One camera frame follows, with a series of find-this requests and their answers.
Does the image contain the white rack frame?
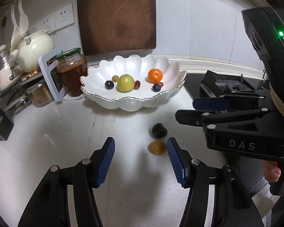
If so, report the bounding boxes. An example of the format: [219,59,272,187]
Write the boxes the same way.
[38,46,66,103]

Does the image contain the small steel pot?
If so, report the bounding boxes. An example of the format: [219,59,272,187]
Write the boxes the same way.
[0,45,23,92]

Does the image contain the white wall sockets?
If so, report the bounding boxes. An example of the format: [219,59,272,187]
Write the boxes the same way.
[29,4,75,34]

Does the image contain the brown wooden cutting board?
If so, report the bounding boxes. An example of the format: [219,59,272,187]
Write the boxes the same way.
[77,0,156,56]

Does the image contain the dark plum back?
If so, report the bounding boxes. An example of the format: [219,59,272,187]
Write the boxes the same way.
[152,123,168,138]

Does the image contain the red oblong tomato front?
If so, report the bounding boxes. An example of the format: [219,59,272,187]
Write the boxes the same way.
[134,80,140,90]

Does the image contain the left burner grate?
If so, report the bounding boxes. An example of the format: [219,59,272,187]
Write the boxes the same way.
[198,70,269,99]

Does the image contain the white scalloped bowl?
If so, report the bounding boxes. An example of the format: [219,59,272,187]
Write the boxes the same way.
[80,54,187,112]

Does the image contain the blueberry front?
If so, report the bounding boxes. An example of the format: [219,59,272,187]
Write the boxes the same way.
[152,83,161,92]

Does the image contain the steel container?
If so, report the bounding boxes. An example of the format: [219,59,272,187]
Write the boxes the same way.
[25,82,54,108]

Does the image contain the glass jar green lid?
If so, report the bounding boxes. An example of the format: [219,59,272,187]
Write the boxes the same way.
[56,48,88,97]

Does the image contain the green round fruit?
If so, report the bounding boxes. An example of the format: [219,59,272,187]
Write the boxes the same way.
[117,74,135,93]

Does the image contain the dark grape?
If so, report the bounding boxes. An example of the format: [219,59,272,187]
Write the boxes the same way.
[105,80,114,90]

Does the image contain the person's right hand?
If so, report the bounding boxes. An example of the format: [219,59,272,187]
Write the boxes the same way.
[262,160,281,182]

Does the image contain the cream ceramic teapot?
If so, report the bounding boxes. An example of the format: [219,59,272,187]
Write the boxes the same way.
[16,29,54,73]

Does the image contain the orange tangerine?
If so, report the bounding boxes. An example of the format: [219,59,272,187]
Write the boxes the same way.
[148,68,163,84]

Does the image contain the white hanging spoons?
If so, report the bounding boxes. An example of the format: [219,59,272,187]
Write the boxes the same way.
[10,0,29,52]

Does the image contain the brown longan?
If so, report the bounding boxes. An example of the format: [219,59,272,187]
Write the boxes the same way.
[149,140,167,155]
[112,75,119,82]

